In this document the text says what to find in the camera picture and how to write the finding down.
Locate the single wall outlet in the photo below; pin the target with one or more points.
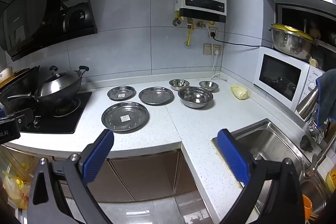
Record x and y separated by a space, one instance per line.
213 29

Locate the grey blue towel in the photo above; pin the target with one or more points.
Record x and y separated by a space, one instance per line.
326 95

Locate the black power plug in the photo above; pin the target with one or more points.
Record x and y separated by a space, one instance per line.
213 35

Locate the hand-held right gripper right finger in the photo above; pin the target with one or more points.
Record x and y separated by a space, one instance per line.
233 158

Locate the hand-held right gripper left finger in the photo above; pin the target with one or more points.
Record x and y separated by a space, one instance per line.
98 155

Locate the small pale round object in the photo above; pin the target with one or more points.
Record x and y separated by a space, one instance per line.
313 62

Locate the brass pipe valve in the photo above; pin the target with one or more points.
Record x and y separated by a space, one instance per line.
201 24
177 21

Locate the large steel bowl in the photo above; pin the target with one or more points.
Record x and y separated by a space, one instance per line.
195 97

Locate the yellow oil bottle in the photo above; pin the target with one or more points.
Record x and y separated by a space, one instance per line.
18 187

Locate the crumpled foil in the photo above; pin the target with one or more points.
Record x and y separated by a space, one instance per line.
316 132

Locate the small steel bowl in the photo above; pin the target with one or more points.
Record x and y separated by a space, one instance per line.
179 84
208 86

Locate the big steel mixing basin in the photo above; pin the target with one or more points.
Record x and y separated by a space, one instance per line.
290 44

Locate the steel faucet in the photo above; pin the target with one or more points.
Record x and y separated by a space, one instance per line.
321 156

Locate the steel sink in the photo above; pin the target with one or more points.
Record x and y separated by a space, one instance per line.
273 140

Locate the steel wok lid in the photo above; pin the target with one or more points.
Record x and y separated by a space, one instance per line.
56 83

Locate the wide brown cabinet door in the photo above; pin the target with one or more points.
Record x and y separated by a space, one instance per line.
141 176

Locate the yellow basin lid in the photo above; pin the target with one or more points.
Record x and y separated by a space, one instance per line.
288 28

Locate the white power plug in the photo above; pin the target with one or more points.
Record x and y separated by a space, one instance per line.
216 51

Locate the black frying pan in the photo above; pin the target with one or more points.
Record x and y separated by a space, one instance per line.
15 103

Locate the plain steel plate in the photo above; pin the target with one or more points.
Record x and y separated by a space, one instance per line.
156 96

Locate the small steel plate with sticker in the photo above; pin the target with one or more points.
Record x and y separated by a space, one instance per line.
121 92

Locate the orange cup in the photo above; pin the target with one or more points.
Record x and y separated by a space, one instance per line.
307 205

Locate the black glass gas stove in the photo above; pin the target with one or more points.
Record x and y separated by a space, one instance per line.
67 124

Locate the large steel plate with sticker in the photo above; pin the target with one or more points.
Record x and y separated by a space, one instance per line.
125 116

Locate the black wok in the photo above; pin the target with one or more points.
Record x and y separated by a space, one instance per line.
68 94

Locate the white microwave oven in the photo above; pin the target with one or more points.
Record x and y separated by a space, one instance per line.
279 77

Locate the steel kettle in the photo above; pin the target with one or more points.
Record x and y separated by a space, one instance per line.
307 106

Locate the dark steel wool scrubber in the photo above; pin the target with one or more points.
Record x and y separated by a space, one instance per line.
306 144

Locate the black range hood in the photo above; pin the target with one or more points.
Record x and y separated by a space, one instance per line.
26 16

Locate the double wall outlet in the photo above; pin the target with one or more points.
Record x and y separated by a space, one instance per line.
208 48

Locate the narrow brown cabinet door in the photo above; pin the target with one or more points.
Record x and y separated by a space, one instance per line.
185 176

